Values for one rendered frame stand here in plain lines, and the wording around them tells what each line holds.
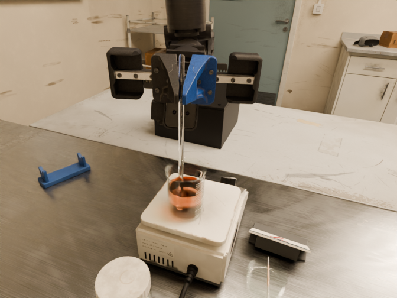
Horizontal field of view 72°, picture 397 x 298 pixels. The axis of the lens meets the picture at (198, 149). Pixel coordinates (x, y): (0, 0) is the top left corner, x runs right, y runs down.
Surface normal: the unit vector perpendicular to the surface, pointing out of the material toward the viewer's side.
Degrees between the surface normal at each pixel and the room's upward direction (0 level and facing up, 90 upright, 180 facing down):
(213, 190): 0
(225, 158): 0
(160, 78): 90
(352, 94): 90
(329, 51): 90
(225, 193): 0
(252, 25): 90
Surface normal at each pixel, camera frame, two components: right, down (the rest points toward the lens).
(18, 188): 0.04, -0.87
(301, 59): -0.34, 0.46
